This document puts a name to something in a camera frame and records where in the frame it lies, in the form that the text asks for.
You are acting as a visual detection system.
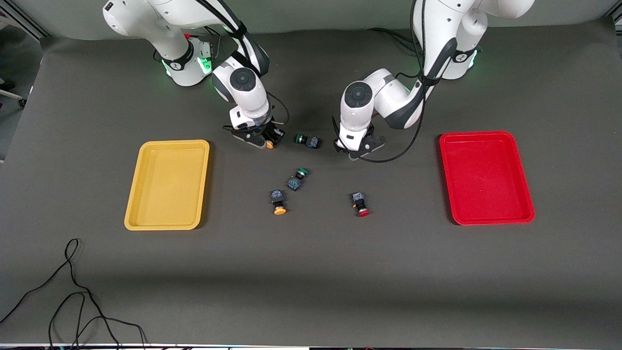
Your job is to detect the red push button switch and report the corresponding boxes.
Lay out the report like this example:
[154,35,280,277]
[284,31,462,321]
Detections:
[351,192,370,217]

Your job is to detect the yellow plastic tray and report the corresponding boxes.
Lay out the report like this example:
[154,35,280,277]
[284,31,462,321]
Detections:
[124,140,210,231]

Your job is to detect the red plastic tray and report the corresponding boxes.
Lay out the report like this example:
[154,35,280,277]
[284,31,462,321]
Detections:
[439,130,536,226]

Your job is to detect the dark grey table mat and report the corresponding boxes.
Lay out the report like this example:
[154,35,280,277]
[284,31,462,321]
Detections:
[0,19,622,347]

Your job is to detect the white stand leg with caster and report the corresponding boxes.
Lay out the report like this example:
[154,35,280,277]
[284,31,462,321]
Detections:
[0,78,27,108]

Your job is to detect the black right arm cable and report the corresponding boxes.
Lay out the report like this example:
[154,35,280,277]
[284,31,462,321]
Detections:
[194,0,291,134]

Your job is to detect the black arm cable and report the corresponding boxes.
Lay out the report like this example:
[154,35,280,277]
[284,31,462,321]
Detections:
[194,0,291,134]
[332,0,440,163]

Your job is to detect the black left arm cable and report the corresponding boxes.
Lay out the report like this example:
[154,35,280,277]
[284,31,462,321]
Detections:
[332,0,440,163]

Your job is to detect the black right base cables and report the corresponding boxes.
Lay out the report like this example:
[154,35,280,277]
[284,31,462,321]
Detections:
[202,25,222,61]

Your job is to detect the black base cables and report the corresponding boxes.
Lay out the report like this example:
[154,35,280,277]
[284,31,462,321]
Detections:
[202,25,222,61]
[367,27,419,55]

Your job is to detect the black left base cables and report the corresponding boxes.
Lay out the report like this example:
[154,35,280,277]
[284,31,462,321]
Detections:
[367,27,419,55]

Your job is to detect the loose thin black cable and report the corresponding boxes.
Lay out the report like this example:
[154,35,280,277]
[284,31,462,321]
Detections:
[0,238,146,350]

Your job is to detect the aluminium frame rail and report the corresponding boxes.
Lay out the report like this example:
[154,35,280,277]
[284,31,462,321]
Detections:
[0,7,50,39]

